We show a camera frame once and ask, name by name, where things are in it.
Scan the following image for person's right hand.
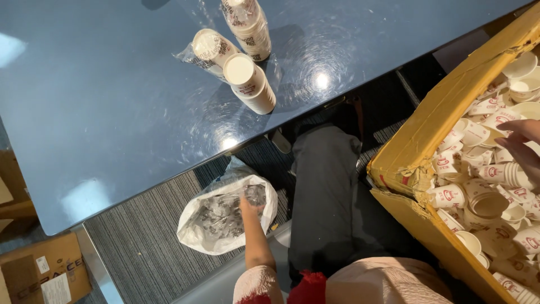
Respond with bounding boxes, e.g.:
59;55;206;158
494;119;540;183

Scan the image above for short wrapped paper cup stack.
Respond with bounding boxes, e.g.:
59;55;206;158
172;28;242;83

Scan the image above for person's black trousers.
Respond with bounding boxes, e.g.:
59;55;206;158
288;101;439;288

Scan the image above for metal table leg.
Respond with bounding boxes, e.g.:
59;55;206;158
71;224;125;304

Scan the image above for white bag of plastic wrappers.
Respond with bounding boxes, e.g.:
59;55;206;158
177;156;278;256

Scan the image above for heap of loose paper cups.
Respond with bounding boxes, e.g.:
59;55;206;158
428;51;540;304

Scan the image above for unwrapped paper cup stack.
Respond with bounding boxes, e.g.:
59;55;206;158
223;53;277;115

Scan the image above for clear plastic wrapper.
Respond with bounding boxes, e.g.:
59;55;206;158
244;184;267;207

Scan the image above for person's shoe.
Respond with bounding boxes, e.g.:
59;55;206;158
268;128;293;155

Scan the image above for red fringed cloth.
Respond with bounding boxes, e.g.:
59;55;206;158
236;270;329;304

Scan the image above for tall wrapped paper cup stack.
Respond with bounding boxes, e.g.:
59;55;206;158
220;0;272;62

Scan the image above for plain flattened cardboard piece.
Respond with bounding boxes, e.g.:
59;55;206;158
0;150;37;231

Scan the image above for large torn cardboard carton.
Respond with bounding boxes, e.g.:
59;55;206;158
366;3;540;304

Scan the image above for person's pink top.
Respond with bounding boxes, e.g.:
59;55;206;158
233;257;454;304

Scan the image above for person's left hand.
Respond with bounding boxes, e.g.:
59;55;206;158
239;196;266;220

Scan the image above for labelled brown cardboard box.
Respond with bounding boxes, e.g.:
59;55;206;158
0;232;92;304

